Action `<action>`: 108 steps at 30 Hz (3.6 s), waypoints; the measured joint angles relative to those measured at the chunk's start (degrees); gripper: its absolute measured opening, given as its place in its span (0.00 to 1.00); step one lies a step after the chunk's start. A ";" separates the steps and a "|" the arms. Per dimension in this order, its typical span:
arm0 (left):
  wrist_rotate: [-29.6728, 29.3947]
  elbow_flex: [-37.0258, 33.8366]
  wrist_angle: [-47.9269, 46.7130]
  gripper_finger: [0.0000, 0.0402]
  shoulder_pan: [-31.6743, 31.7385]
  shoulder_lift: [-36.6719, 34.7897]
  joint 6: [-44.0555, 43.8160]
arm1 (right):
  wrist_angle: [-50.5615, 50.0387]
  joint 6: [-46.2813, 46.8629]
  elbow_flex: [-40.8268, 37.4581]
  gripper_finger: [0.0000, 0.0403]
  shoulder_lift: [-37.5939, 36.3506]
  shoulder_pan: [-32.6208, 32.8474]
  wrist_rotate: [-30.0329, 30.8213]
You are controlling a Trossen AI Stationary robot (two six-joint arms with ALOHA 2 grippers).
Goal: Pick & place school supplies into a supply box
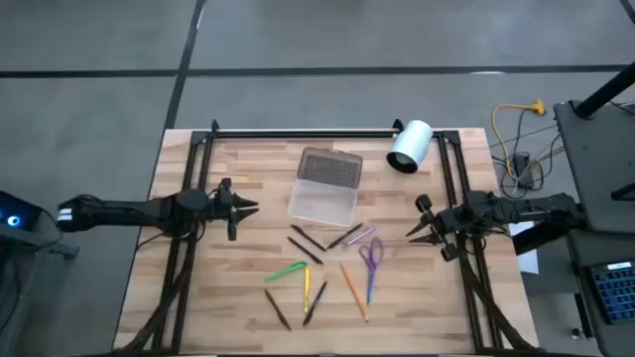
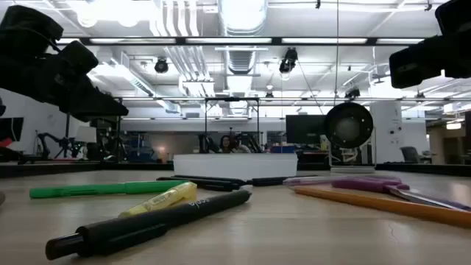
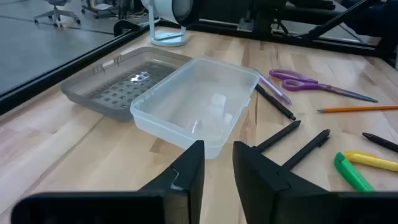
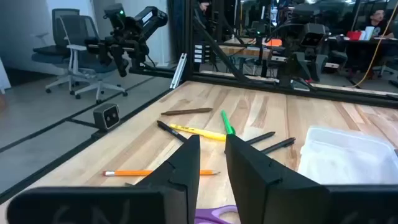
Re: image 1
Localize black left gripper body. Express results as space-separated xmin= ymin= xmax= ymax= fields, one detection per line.
xmin=206 ymin=177 xmax=240 ymax=243

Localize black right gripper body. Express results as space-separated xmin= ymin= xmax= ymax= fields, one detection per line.
xmin=415 ymin=193 xmax=467 ymax=263

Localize purple translucent pen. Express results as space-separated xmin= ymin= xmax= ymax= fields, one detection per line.
xmin=345 ymin=226 xmax=378 ymax=248

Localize purple handled scissors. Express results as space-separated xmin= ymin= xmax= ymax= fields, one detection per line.
xmin=357 ymin=236 xmax=385 ymax=306

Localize green highlighter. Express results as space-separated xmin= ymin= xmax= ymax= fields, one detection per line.
xmin=263 ymin=261 xmax=309 ymax=285

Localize orange pencil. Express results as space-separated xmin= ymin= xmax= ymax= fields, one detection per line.
xmin=338 ymin=262 xmax=370 ymax=324

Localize yellow highlighter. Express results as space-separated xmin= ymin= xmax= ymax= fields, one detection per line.
xmin=303 ymin=264 xmax=313 ymax=315

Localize clear hinged plastic supply box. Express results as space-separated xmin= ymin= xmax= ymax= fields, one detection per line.
xmin=287 ymin=146 xmax=364 ymax=229

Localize white cylindrical desk lamp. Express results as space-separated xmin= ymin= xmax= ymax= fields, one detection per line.
xmin=385 ymin=118 xmax=435 ymax=176

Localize white paper sheet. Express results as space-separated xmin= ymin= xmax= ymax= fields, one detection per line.
xmin=508 ymin=220 xmax=540 ymax=277

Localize grey equipment cart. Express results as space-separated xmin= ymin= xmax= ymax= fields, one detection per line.
xmin=553 ymin=98 xmax=635 ymax=234

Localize black framed side desk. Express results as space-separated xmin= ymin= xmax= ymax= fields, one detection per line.
xmin=0 ymin=225 xmax=80 ymax=357

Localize blue backlit keyboard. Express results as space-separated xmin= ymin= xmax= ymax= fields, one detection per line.
xmin=588 ymin=261 xmax=635 ymax=326

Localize black computer with blue light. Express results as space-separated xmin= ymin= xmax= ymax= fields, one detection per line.
xmin=0 ymin=189 xmax=45 ymax=233

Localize black slanted pole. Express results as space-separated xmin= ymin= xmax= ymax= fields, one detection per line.
xmin=574 ymin=61 xmax=635 ymax=119

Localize black floor cable tangle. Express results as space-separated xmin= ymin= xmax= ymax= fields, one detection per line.
xmin=488 ymin=106 xmax=570 ymax=199

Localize yellow extension cable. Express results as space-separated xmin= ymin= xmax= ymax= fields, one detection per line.
xmin=490 ymin=98 xmax=547 ymax=182

